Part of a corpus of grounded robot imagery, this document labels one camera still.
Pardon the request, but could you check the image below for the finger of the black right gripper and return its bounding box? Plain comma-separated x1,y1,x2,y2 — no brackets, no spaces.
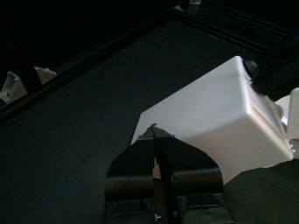
248,31,299,102
275,87,299,160

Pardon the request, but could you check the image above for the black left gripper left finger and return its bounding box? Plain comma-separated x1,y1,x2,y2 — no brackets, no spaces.
103,122,157,224

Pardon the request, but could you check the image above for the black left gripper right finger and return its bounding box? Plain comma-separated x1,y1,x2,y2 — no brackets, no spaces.
153,124,236,224

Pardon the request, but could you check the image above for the black frame rail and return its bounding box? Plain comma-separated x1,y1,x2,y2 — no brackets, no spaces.
0,0,299,125

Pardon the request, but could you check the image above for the white corner bracket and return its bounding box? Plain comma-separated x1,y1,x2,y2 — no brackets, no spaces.
32,65,59,86
0,70,29,105

